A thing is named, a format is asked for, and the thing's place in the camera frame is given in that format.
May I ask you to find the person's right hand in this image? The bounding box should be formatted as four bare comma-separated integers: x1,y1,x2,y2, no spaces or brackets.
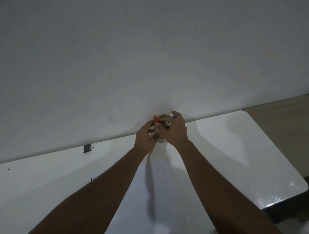
157,111,194,149

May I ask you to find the person's left hand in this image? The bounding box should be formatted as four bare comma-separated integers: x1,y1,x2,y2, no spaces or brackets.
133,119,160,155

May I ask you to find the person's right forearm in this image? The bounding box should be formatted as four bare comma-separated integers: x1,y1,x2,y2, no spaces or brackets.
178,141,277,234

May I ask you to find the person's left forearm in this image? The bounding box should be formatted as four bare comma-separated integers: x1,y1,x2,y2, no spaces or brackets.
28,146,149,234

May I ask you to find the beige round pen holder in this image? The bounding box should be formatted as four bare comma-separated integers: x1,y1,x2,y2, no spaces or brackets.
155,115,170,143

